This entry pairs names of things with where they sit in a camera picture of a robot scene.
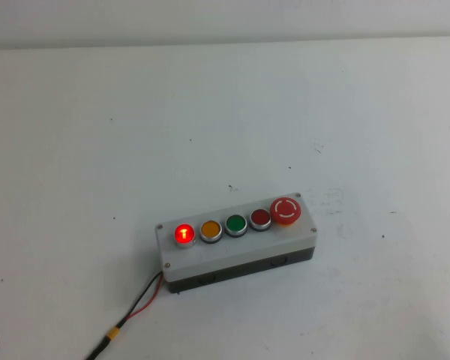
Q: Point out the red indicator lamp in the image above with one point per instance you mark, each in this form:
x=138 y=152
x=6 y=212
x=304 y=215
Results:
x=184 y=234

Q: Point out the dark red push button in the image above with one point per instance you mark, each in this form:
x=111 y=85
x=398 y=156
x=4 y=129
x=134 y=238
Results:
x=260 y=217

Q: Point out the red emergency stop mushroom button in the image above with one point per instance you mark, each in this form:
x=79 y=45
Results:
x=285 y=210

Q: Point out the yellow push button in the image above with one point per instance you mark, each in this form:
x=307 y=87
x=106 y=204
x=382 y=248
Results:
x=210 y=229

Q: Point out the grey button control box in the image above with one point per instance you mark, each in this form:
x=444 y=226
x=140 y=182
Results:
x=243 y=251

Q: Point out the green push button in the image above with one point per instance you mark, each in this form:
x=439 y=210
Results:
x=236 y=224

